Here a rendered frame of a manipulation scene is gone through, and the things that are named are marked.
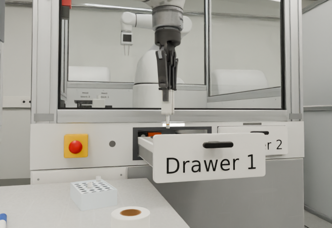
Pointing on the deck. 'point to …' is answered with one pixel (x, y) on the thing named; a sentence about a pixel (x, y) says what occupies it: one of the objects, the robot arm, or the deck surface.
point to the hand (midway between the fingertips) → (167, 102)
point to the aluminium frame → (37, 31)
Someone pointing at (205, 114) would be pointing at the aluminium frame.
